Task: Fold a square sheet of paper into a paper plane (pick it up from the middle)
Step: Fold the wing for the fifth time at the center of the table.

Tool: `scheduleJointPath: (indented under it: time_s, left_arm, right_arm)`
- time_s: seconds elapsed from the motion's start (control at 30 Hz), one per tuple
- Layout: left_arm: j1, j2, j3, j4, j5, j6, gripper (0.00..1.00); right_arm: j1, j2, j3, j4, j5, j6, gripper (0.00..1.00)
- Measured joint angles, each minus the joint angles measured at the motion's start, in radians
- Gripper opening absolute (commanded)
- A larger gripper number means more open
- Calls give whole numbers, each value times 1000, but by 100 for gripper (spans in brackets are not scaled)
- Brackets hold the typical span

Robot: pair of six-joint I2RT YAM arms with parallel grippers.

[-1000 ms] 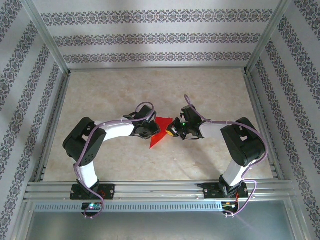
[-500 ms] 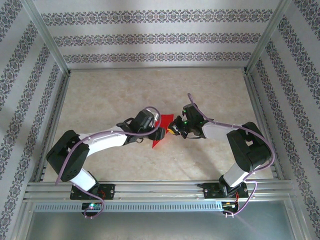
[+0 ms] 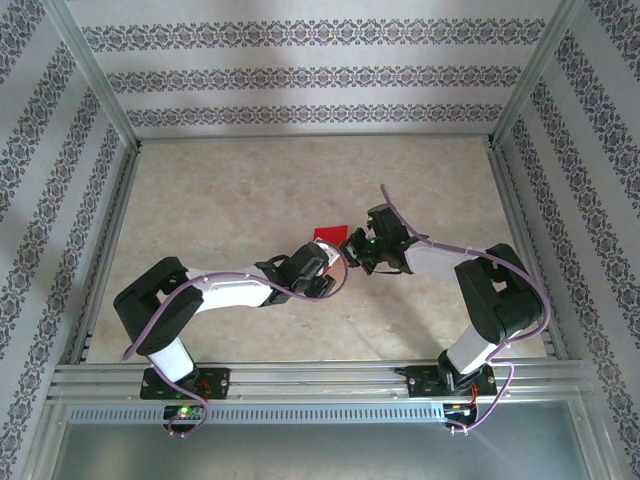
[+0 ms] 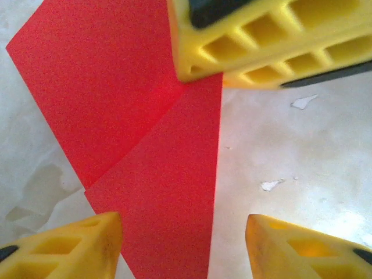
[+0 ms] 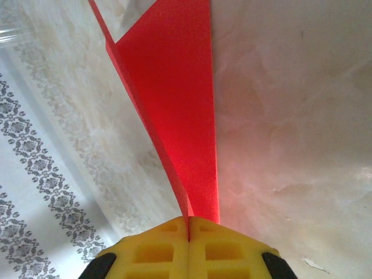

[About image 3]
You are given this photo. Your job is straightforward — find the red paper sheet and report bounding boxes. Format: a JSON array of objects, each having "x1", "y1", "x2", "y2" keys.
[{"x1": 310, "y1": 224, "x2": 350, "y2": 247}]

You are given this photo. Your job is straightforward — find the circuit board with green light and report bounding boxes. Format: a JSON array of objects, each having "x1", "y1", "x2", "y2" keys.
[{"x1": 163, "y1": 404, "x2": 204, "y2": 421}]

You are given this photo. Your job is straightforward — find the grey metal panel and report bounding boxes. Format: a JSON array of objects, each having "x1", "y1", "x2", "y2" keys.
[{"x1": 49, "y1": 422, "x2": 594, "y2": 480}]

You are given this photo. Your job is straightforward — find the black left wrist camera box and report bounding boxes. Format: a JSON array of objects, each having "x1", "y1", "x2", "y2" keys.
[{"x1": 284, "y1": 243, "x2": 331, "y2": 281}]

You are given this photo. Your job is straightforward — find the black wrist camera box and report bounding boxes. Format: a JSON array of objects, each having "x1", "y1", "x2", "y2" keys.
[
  {"x1": 366, "y1": 202, "x2": 407, "y2": 241},
  {"x1": 284, "y1": 243, "x2": 331, "y2": 281}
]

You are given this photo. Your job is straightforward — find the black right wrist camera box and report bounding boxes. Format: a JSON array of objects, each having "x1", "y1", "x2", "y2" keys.
[{"x1": 366, "y1": 202, "x2": 407, "y2": 241}]

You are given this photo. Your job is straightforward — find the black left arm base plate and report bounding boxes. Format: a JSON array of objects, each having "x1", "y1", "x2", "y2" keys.
[{"x1": 141, "y1": 367, "x2": 231, "y2": 401}]

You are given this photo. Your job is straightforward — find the aluminium table edge rail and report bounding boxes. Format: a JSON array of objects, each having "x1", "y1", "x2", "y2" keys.
[{"x1": 135, "y1": 132, "x2": 496, "y2": 147}]

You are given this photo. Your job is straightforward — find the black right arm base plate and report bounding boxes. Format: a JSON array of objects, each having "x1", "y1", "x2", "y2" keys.
[{"x1": 407, "y1": 364, "x2": 498, "y2": 400}]

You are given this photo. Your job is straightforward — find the aluminium side rail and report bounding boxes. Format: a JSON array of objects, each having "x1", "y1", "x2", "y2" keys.
[
  {"x1": 69, "y1": 142, "x2": 142, "y2": 365},
  {"x1": 487, "y1": 141, "x2": 570, "y2": 361}
]

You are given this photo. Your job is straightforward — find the grey slotted cable duct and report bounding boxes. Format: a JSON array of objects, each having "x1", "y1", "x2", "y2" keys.
[{"x1": 67, "y1": 402, "x2": 446, "y2": 426}]

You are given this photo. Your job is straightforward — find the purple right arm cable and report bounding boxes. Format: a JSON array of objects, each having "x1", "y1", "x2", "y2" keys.
[{"x1": 379, "y1": 183, "x2": 553, "y2": 435}]

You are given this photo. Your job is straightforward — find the aluminium corner post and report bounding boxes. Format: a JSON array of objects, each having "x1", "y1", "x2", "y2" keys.
[
  {"x1": 43, "y1": 0, "x2": 140, "y2": 147},
  {"x1": 491, "y1": 0, "x2": 594, "y2": 147}
]

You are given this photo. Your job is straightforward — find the aluminium frame strut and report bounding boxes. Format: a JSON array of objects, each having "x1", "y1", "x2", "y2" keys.
[
  {"x1": 569, "y1": 399, "x2": 619, "y2": 480},
  {"x1": 22, "y1": 399, "x2": 69, "y2": 480}
]

